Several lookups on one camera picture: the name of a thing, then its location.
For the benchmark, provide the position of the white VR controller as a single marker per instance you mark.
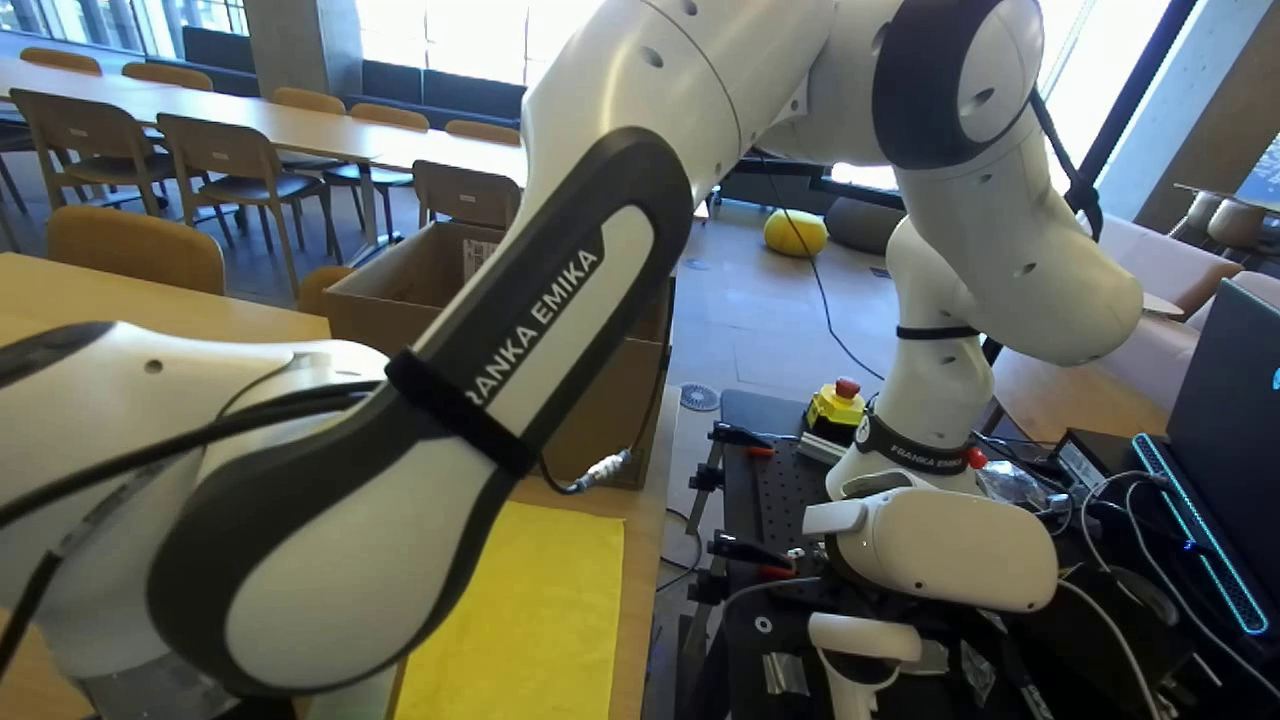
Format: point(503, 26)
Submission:
point(852, 640)

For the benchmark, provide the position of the tan upholstered bench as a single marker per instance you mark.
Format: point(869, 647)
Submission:
point(1064, 394)

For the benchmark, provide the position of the yellow round floor object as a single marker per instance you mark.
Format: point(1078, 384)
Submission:
point(795, 234)

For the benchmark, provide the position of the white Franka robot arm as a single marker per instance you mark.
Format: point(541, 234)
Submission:
point(333, 587)

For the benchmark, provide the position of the wooden dining chair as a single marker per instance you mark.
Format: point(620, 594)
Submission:
point(87, 130)
point(232, 148)
point(462, 192)

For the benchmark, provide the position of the yellow emergency stop button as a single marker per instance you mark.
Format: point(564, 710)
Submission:
point(837, 404)

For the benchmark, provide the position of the yellow towel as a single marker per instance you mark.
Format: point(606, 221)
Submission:
point(532, 626)

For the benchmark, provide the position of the black computer tower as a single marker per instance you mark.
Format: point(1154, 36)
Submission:
point(1226, 425)

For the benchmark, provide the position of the black robot mounting cart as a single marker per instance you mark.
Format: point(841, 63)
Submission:
point(766, 505)

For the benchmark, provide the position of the long wooden dining table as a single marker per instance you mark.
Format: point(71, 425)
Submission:
point(265, 122)

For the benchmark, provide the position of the dark blue sofa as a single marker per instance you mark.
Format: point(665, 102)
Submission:
point(442, 95)

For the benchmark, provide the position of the tan padded chair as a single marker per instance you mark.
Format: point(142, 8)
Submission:
point(165, 73)
point(480, 130)
point(307, 96)
point(389, 113)
point(63, 56)

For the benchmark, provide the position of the brown round armchair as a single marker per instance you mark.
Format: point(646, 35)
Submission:
point(1233, 221)

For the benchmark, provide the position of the white VR headset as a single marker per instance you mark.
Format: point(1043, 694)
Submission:
point(947, 545)

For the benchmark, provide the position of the dark round pouf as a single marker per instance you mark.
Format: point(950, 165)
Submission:
point(862, 221)

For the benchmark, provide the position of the small orange chair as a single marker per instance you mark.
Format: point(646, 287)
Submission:
point(321, 281)

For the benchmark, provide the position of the brown cardboard box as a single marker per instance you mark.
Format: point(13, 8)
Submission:
point(385, 295)

